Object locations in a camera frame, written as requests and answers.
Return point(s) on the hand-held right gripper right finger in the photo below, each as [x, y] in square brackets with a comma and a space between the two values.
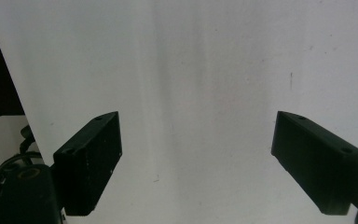
[315, 165]

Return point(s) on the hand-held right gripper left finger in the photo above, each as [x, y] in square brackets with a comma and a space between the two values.
[88, 161]

